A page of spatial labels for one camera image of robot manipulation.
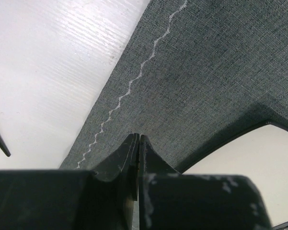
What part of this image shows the dark grey cloth placemat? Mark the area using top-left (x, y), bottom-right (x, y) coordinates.
top-left (61, 0), bottom-right (288, 172)

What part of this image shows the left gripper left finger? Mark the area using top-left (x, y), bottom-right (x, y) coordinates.
top-left (0, 134), bottom-right (139, 230)

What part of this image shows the white square plate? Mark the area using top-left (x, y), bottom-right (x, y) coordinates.
top-left (185, 122), bottom-right (288, 230)

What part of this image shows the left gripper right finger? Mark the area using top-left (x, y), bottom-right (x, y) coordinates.
top-left (139, 135), bottom-right (272, 230)

